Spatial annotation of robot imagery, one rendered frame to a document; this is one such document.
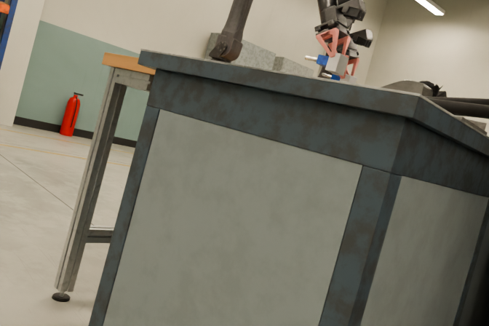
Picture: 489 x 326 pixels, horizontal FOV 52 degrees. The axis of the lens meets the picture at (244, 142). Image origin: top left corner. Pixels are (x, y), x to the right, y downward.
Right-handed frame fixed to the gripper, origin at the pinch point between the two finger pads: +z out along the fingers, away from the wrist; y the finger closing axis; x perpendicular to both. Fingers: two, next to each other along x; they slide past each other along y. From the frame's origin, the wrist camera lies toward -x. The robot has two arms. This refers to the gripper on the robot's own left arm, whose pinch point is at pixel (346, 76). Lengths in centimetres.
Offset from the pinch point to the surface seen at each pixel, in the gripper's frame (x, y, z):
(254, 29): 422, 469, -224
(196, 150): -9, -83, 27
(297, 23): 401, 566, -246
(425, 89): -33.4, -16.3, 12.8
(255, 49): 388, 426, -174
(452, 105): -51, -48, 23
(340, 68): -14.8, -29.5, 4.0
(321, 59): -9.8, -31.0, 0.2
